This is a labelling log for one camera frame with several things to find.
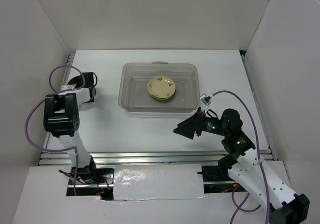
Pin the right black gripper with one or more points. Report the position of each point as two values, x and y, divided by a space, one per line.
187 127

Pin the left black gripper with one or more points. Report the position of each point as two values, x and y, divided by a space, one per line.
92 100

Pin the green plate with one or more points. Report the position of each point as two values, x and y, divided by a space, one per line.
162 99

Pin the cream plate with calligraphy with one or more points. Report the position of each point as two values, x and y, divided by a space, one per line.
161 86

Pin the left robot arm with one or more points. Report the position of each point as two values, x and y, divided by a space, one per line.
61 119

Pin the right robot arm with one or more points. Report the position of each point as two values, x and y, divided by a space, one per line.
281 203

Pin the clear plastic bin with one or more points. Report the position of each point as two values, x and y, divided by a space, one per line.
134 95

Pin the black plate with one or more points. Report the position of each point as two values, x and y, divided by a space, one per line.
76 81

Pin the white taped sheet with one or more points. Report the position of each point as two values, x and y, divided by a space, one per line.
158 182

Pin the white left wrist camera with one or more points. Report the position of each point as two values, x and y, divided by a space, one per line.
68 87

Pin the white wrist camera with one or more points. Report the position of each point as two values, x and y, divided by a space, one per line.
206 100
68 87

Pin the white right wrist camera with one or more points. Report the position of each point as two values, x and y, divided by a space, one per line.
206 100

